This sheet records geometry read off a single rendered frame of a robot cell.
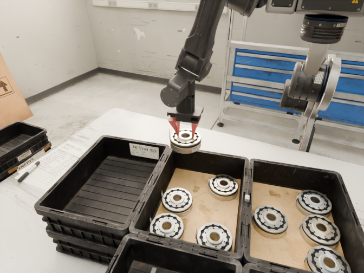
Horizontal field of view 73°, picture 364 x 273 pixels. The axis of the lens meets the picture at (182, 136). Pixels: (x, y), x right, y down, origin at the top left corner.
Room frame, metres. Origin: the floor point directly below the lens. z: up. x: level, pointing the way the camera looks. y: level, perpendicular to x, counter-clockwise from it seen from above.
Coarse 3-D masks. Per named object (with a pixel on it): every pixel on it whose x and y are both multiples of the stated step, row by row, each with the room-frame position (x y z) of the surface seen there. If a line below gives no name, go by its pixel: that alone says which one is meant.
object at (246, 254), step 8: (256, 160) 0.68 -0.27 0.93; (264, 160) 0.68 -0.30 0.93; (296, 168) 0.65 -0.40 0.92; (304, 168) 0.64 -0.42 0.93; (312, 168) 0.64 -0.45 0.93; (320, 168) 0.64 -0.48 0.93; (248, 176) 0.60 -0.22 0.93; (336, 176) 0.60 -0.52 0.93; (248, 184) 0.56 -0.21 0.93; (344, 184) 0.56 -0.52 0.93; (248, 192) 0.53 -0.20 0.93; (344, 192) 0.54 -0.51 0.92; (248, 208) 0.47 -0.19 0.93; (352, 208) 0.47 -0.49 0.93; (248, 216) 0.44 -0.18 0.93; (352, 216) 0.44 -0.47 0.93; (248, 224) 0.42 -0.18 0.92; (360, 224) 0.41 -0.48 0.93; (248, 232) 0.40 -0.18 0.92; (360, 232) 0.39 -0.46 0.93; (248, 240) 0.37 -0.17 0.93; (360, 240) 0.37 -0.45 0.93; (248, 248) 0.35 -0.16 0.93; (248, 256) 0.32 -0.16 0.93; (264, 264) 0.31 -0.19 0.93; (272, 264) 0.31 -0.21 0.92; (280, 264) 0.31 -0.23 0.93; (296, 272) 0.29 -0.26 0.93; (304, 272) 0.29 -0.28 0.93; (312, 272) 0.29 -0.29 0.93
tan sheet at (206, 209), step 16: (176, 176) 0.71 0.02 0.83; (192, 176) 0.71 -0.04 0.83; (208, 176) 0.71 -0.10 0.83; (192, 192) 0.62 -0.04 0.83; (208, 192) 0.62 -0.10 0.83; (160, 208) 0.55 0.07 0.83; (192, 208) 0.55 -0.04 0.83; (208, 208) 0.55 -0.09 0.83; (224, 208) 0.55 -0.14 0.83; (192, 224) 0.49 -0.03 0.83; (224, 224) 0.49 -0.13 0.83; (192, 240) 0.43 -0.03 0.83
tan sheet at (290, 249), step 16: (256, 192) 0.62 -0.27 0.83; (272, 192) 0.62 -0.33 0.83; (288, 192) 0.62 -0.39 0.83; (256, 208) 0.55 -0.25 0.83; (288, 208) 0.55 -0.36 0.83; (288, 224) 0.49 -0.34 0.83; (256, 240) 0.43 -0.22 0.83; (272, 240) 0.43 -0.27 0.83; (288, 240) 0.43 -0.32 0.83; (304, 240) 0.43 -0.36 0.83; (256, 256) 0.38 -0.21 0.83; (272, 256) 0.38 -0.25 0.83; (288, 256) 0.38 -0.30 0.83; (304, 256) 0.38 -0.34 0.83
